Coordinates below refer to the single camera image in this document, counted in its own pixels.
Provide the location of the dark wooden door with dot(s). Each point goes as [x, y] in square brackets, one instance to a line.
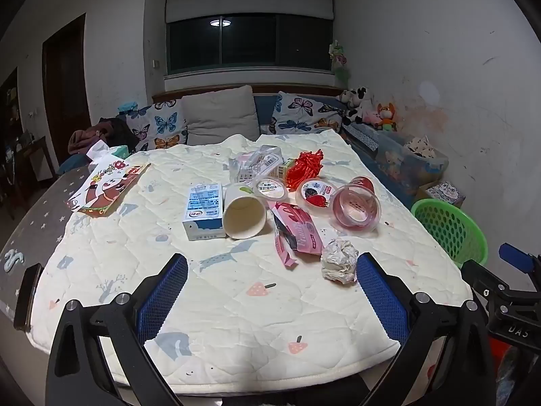
[63, 84]

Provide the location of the pink plush toy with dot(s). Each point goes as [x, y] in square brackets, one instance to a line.
[371, 116]

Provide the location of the butterfly print pillow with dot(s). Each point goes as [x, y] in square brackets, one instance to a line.
[300, 112]
[160, 124]

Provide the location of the white lid pudding cup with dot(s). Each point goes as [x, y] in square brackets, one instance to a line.
[270, 188]

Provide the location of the dark window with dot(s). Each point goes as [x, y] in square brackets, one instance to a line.
[253, 42]

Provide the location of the clear plastic bag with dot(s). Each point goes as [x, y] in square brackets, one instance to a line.
[253, 163]

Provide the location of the red mesh net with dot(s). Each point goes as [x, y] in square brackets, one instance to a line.
[304, 167]

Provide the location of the cow plush toy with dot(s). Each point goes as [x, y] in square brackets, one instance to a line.
[357, 97]

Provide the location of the cardboard box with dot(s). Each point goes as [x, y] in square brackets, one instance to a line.
[422, 196]

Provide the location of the pile of dark clothes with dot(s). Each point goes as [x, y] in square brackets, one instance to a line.
[114, 133]

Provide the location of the yellow green small box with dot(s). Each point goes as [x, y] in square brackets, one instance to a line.
[283, 171]

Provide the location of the hanging flower decoration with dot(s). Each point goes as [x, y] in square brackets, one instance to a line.
[340, 61]

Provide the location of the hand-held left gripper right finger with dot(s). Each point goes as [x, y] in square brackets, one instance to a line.
[380, 296]

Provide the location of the grey pillow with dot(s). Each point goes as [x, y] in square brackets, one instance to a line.
[219, 114]

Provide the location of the green tissue pack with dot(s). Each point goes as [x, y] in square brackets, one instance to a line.
[120, 151]

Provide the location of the white paper ball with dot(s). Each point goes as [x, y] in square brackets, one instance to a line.
[338, 260]

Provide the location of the teal cloth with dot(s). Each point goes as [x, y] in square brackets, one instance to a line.
[126, 105]

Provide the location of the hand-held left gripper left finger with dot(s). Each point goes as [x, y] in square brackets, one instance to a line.
[165, 296]

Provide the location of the dark wooden chair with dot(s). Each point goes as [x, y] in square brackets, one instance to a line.
[25, 156]

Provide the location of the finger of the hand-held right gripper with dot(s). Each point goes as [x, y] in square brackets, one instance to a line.
[515, 258]
[482, 279]

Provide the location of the grey star mat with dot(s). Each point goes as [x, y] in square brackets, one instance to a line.
[38, 220]

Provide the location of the white paper cup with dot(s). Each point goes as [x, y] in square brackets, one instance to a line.
[245, 220]

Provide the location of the blue white milk carton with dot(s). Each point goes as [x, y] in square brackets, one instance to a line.
[203, 211]

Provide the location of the blue bed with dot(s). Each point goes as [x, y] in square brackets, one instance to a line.
[264, 112]

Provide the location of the black phone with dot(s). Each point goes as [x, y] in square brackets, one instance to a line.
[27, 296]

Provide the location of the grey patterned flat box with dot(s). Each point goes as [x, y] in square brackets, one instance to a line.
[359, 134]

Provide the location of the panda picture book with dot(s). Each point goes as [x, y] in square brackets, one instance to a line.
[105, 186]

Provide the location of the colourful picture book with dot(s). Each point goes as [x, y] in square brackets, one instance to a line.
[443, 190]

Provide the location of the white quilted blanket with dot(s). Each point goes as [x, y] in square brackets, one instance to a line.
[253, 325]

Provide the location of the patterned beige cloth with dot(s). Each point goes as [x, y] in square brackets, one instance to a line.
[420, 148]

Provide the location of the clear plastic storage bin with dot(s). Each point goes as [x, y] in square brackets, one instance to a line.
[393, 165]

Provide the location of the green plastic basket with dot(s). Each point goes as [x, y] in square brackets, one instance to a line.
[448, 228]

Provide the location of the clear plastic cup red residue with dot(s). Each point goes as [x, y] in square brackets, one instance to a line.
[355, 207]

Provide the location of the orange fox plush toy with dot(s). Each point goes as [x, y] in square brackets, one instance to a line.
[385, 114]

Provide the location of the red plastic stool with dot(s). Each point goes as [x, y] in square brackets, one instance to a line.
[501, 359]

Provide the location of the pink snack packet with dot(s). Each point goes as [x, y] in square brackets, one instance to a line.
[300, 228]

